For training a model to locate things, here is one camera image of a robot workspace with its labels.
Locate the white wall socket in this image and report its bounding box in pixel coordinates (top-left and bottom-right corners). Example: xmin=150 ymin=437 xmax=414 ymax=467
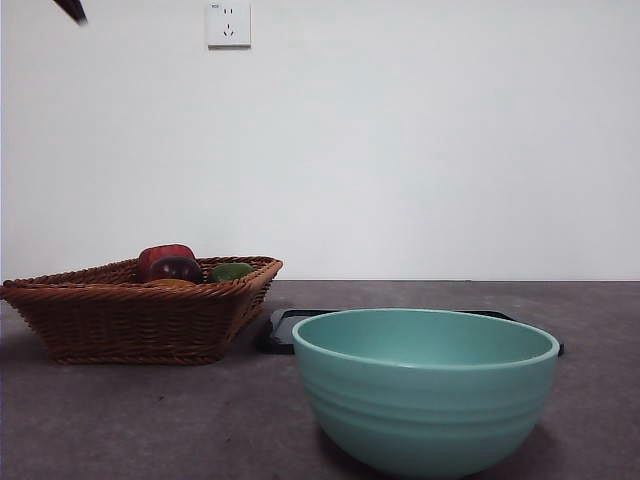
xmin=207 ymin=1 xmax=253 ymax=50

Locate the green fruit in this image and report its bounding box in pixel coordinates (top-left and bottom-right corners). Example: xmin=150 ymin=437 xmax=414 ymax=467
xmin=207 ymin=262 xmax=256 ymax=284

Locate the red apple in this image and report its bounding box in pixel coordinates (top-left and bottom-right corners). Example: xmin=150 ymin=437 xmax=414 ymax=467
xmin=137 ymin=243 xmax=197 ymax=282

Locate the teal bowl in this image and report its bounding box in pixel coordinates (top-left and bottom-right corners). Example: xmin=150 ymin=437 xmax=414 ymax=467
xmin=291 ymin=308 xmax=560 ymax=480

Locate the dark rectangular tray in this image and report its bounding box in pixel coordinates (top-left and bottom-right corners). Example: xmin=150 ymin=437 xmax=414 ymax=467
xmin=256 ymin=308 xmax=565 ymax=357

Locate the dark purple plum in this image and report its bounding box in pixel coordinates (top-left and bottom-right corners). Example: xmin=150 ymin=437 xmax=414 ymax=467
xmin=147 ymin=255 xmax=205 ymax=285

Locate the brown wicker basket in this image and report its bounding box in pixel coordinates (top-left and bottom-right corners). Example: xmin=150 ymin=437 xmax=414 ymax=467
xmin=0 ymin=255 xmax=284 ymax=366

